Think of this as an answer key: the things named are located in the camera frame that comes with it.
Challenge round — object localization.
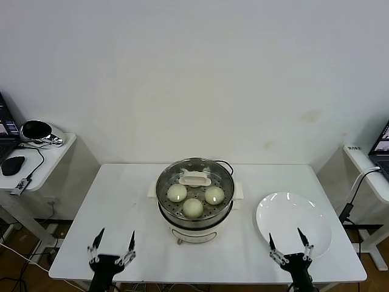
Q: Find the white laptop cable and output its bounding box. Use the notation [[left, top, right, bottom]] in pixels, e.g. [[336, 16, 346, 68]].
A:
[[349, 165, 380, 203]]

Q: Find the glass lid with cream handle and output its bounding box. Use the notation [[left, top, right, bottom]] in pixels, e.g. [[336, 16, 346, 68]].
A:
[[156, 157, 235, 214]]

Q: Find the white side table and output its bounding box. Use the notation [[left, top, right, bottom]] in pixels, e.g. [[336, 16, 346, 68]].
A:
[[0, 133, 77, 247], [343, 142, 389, 271]]

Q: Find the grey usb hub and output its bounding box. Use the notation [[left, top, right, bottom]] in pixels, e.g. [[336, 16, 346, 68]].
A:
[[10, 178, 32, 196]]

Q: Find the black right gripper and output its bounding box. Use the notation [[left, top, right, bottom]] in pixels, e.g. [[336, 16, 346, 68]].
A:
[[267, 227, 315, 292]]

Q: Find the white steamed baozi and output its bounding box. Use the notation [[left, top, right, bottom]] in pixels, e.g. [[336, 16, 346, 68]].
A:
[[182, 197, 204, 218], [167, 184, 188, 203], [205, 186, 226, 206]]

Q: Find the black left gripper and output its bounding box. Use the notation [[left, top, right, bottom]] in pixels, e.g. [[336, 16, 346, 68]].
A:
[[86, 227, 137, 292]]

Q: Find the thin black usb cable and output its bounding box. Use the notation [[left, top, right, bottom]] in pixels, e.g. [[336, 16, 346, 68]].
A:
[[16, 142, 45, 180]]

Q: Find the white floor cable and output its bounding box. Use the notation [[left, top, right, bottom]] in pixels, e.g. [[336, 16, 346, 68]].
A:
[[0, 242, 51, 273]]

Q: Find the round white plate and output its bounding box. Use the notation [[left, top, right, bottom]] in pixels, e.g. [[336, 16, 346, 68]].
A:
[[255, 191, 332, 260]]

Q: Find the white power strip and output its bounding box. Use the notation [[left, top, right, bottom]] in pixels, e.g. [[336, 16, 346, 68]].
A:
[[47, 224, 66, 238]]

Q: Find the black computer mouse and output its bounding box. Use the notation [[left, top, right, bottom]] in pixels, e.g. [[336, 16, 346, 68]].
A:
[[1, 155, 26, 176]]

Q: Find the cream electric cooker base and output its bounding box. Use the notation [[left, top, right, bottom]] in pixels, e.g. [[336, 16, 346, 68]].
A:
[[147, 179, 245, 245]]

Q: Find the black cable with adapter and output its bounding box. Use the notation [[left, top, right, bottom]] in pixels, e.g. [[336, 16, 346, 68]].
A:
[[339, 169, 380, 225]]

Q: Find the perforated steel steamer basket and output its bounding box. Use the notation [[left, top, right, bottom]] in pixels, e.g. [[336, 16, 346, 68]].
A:
[[156, 157, 236, 229]]

